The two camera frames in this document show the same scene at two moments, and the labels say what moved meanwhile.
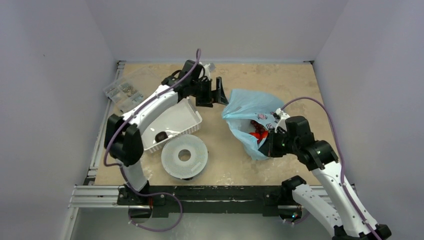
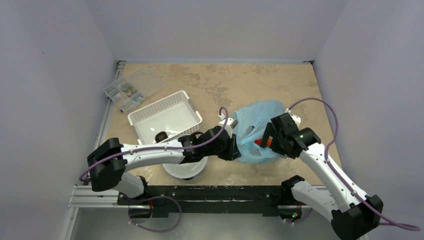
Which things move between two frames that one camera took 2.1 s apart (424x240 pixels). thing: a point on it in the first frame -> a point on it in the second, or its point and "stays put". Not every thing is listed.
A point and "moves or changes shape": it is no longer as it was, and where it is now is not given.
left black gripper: (216, 96) -> (232, 152)
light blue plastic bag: (244, 106) moves or changes shape
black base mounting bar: (207, 200) stays put
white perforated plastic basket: (174, 120) stays put
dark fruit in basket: (160, 136) stays put
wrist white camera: (207, 71) -> (231, 123)
